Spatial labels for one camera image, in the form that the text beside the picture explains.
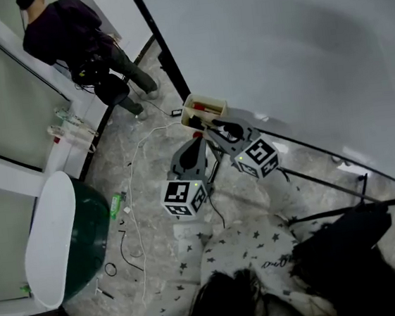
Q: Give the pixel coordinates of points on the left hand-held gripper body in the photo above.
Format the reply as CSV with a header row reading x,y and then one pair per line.
x,y
184,199

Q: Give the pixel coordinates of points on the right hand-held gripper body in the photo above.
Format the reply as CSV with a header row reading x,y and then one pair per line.
x,y
259,157

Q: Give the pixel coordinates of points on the red and white marker pen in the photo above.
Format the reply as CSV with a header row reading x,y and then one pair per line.
x,y
206,107

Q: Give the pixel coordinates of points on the beige box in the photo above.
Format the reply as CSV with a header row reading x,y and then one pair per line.
x,y
187,117

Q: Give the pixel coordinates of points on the person's left forearm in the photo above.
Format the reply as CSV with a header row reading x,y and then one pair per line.
x,y
190,253

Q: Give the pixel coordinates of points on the person's right forearm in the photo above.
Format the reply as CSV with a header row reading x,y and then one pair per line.
x,y
278,197

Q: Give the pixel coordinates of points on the red round magnet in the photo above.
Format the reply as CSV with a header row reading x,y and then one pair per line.
x,y
198,134

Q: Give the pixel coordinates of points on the small white scrap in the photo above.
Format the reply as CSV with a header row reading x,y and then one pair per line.
x,y
127,210

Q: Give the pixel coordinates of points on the green plastic bottle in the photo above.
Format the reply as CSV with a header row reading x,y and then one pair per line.
x,y
116,206

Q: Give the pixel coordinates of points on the star patterned clothing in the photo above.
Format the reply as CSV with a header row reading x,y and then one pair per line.
x,y
244,254

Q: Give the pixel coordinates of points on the white power strip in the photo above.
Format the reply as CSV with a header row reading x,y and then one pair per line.
x,y
74,131
68,115
82,142

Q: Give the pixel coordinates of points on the black pen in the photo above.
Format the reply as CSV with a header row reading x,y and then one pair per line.
x,y
106,294

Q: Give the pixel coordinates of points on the black bag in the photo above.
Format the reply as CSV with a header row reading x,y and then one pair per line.
x,y
352,239

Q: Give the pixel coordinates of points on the white and green bathtub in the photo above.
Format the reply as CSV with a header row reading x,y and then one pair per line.
x,y
52,241

